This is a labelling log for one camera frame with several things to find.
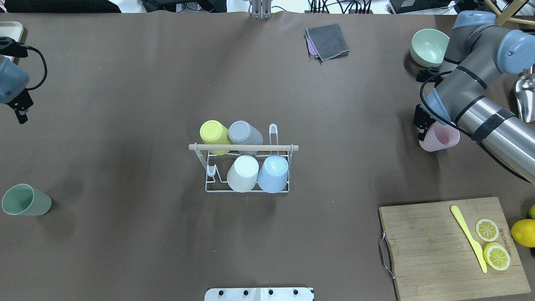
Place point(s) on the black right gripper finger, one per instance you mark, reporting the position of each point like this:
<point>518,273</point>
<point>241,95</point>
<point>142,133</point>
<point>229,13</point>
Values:
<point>421,134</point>

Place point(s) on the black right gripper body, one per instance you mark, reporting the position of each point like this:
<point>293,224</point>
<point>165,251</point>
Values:
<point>419,118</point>

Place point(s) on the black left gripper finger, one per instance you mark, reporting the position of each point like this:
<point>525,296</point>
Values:
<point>21,116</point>

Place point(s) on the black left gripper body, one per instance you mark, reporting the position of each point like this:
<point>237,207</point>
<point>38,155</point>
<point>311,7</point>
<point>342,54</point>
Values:
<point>20,104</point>

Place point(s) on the pink cup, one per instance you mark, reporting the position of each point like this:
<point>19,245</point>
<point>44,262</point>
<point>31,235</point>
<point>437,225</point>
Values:
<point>439,137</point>

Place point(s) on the green cup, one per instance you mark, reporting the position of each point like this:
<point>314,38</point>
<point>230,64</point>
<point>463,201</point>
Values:
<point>25,200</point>

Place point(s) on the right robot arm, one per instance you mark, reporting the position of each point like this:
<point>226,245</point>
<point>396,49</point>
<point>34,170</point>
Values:
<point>478,52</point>

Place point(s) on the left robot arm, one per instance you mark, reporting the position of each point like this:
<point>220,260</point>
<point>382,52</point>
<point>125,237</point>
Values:
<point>13,79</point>

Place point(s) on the light blue cup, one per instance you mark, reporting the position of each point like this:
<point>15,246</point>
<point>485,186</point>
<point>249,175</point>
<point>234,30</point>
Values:
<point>273,174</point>

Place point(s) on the grey cup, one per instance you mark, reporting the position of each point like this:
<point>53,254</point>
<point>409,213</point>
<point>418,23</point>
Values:
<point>243,133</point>

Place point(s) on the cream white cup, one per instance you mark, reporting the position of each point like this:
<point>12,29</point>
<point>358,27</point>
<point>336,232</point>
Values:
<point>242,176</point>

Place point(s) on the yellow cup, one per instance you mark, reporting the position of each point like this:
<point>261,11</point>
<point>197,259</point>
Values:
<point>214,132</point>

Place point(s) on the cream plastic tray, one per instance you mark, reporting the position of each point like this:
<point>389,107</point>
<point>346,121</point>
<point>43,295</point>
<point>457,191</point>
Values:
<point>12,29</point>

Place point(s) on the green bowl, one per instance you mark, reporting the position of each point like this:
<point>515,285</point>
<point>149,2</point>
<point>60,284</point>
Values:
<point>428,47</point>

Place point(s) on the lemon slice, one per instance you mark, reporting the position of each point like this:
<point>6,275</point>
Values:
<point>487,230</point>
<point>496,256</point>

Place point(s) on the wooden cutting board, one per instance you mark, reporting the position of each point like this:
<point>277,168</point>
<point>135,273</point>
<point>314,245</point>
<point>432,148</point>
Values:
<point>432,260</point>

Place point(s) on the grey folded cloth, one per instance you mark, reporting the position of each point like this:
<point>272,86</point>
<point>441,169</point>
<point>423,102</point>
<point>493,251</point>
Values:
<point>326,42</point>

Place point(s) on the yellow plastic knife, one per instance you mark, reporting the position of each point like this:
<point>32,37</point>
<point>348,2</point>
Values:
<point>477,249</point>

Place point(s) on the whole yellow lemon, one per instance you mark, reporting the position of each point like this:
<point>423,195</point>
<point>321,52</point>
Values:
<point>523,232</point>

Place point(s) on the wooden mug tree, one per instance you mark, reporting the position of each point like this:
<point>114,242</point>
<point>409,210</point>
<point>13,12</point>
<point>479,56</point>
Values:
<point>507,15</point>

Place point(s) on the aluminium frame post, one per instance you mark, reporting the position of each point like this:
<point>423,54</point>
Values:
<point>261,9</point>

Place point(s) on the white wire cup holder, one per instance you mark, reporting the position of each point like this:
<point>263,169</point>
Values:
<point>218,159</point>

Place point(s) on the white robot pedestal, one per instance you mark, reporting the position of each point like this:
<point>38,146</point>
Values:
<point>260,294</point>

